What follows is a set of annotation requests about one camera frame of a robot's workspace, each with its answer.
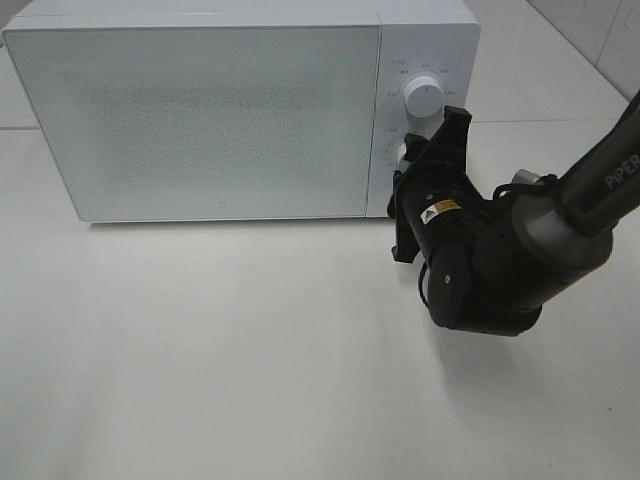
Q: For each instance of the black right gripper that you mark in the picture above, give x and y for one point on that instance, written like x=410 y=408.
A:
x=436 y=209

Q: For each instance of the white timer knob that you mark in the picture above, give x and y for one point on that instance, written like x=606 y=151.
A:
x=400 y=155

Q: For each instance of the white microwave door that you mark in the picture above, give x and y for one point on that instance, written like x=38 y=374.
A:
x=205 y=124

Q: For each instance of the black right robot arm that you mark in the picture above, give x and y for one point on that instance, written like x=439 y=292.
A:
x=490 y=264

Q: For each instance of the upper white power knob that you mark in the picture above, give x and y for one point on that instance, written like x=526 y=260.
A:
x=423 y=95

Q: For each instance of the white microwave oven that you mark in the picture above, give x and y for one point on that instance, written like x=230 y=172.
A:
x=437 y=37

